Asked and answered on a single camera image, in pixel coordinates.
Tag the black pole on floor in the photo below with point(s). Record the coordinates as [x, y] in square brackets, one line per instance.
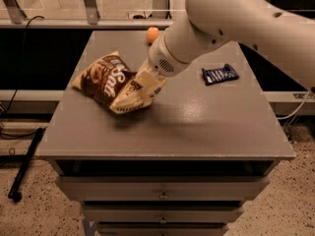
[14, 193]

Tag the top grey drawer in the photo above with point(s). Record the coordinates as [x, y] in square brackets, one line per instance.
[103, 189]

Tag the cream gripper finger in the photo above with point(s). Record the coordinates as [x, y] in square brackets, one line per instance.
[134, 96]

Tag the brown sea salt chip bag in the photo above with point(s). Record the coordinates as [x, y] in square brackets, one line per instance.
[110, 81]

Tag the grey drawer cabinet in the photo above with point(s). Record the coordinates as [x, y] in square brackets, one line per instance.
[190, 131]

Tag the middle grey drawer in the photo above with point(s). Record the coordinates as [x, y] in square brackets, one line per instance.
[163, 214]

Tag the metal railing frame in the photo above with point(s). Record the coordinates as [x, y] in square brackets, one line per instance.
[89, 14]

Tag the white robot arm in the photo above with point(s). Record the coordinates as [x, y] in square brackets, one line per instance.
[285, 39]

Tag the blue rxbar wrapper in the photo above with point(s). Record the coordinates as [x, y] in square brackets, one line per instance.
[219, 75]

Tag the bottom grey drawer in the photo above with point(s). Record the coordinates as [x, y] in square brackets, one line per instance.
[161, 230]

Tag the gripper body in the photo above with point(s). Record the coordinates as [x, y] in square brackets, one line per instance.
[159, 60]

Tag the grey drawer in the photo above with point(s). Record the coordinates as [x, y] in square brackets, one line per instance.
[161, 230]
[163, 214]
[103, 189]

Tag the orange fruit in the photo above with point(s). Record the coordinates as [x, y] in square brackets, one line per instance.
[152, 34]

